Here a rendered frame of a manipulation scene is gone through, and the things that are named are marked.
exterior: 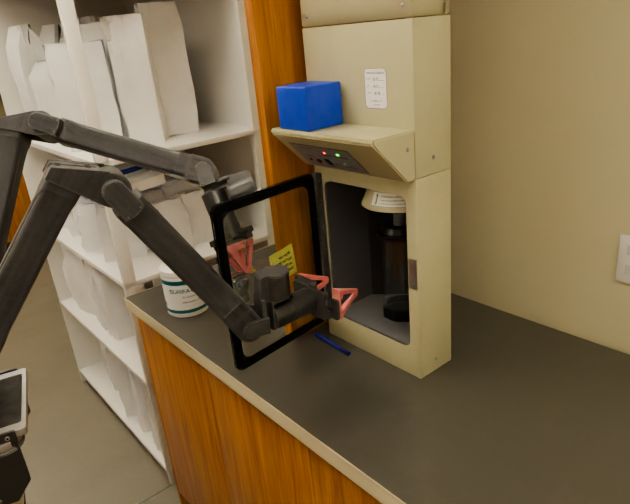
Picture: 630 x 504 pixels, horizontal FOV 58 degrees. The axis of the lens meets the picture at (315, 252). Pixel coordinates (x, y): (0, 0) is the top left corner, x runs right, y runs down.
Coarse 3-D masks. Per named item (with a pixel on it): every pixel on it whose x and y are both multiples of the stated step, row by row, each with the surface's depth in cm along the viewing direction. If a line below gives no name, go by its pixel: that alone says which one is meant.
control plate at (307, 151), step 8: (296, 144) 125; (304, 152) 128; (312, 152) 125; (320, 152) 122; (328, 152) 119; (336, 152) 117; (344, 152) 114; (312, 160) 130; (336, 160) 121; (344, 160) 119; (352, 160) 116; (344, 168) 124; (352, 168) 121; (360, 168) 118
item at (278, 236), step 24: (288, 192) 131; (240, 216) 122; (264, 216) 128; (288, 216) 133; (240, 240) 124; (264, 240) 129; (288, 240) 135; (312, 240) 141; (240, 264) 125; (264, 264) 130; (288, 264) 136; (312, 264) 142; (240, 288) 126; (264, 336) 135
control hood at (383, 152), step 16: (272, 128) 127; (336, 128) 119; (352, 128) 118; (368, 128) 116; (384, 128) 114; (288, 144) 128; (304, 144) 123; (320, 144) 117; (336, 144) 113; (352, 144) 108; (368, 144) 105; (384, 144) 106; (400, 144) 108; (304, 160) 134; (368, 160) 112; (384, 160) 107; (400, 160) 109; (384, 176) 116; (400, 176) 111
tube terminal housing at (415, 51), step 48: (336, 48) 120; (384, 48) 110; (432, 48) 108; (432, 96) 111; (432, 144) 114; (432, 192) 118; (432, 240) 122; (432, 288) 126; (384, 336) 137; (432, 336) 130
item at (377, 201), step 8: (368, 192) 130; (376, 192) 128; (384, 192) 126; (368, 200) 130; (376, 200) 127; (384, 200) 126; (392, 200) 125; (400, 200) 125; (368, 208) 129; (376, 208) 127; (384, 208) 126; (392, 208) 125; (400, 208) 125
